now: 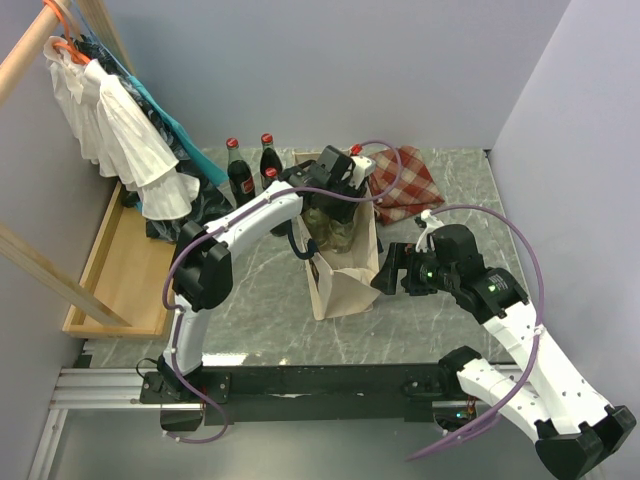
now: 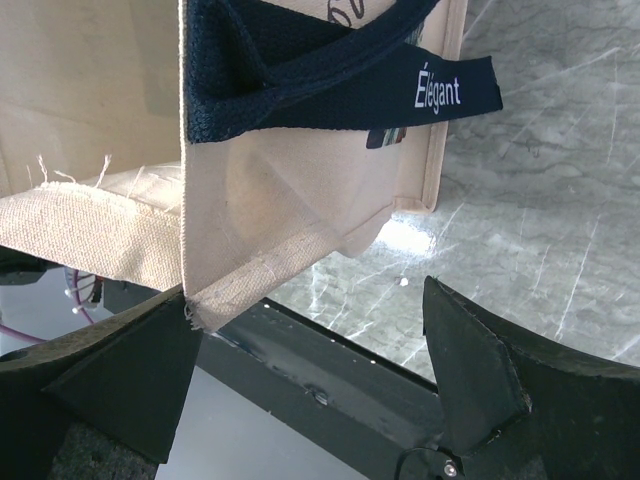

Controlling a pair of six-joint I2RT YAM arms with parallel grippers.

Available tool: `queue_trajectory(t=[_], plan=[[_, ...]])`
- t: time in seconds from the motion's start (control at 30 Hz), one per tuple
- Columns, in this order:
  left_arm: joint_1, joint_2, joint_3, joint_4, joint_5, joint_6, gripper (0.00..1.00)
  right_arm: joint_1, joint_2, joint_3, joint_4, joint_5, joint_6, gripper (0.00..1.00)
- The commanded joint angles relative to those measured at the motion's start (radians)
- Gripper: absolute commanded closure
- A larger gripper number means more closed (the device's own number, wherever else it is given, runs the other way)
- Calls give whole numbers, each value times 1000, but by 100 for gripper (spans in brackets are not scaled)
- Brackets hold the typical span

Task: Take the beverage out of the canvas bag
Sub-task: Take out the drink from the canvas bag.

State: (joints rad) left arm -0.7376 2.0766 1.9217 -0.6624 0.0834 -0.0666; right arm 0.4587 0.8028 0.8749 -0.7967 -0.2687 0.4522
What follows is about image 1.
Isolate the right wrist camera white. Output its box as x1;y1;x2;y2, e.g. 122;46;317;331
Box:
415;209;444;252

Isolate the orange hanger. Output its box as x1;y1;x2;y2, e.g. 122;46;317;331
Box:
43;0;91;65

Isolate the dark floral garment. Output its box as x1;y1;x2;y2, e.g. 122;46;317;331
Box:
74;37;232;243

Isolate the aluminium frame rail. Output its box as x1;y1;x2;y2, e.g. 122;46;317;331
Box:
27;367;151;480

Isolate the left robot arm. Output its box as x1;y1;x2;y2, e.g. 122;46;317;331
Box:
157;145;375;402

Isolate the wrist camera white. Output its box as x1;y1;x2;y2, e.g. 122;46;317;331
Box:
415;209;444;252
344;144;376;189

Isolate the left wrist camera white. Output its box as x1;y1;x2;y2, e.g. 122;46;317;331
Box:
344;144;376;189

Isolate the teal garment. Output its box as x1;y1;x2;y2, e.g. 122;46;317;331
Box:
75;36;227;188

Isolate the green cap bottle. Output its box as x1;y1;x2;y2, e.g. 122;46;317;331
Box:
329;219;355;254
304;208;330;249

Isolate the black base beam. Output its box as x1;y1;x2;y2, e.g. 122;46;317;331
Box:
139;363;481;424

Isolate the wooden clothes rack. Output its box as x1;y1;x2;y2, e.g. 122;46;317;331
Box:
1;1;173;340

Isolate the white pleated garment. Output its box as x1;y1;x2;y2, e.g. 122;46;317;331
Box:
43;36;200;221

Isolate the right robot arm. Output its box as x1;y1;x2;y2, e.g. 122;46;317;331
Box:
371;224;636;479

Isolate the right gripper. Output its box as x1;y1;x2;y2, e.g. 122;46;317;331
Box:
370;242;457;296

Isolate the cream canvas tote bag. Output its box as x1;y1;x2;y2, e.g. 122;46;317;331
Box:
294;146;379;320

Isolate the red plaid folded cloth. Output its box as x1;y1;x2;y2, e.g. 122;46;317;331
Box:
368;146;445;226

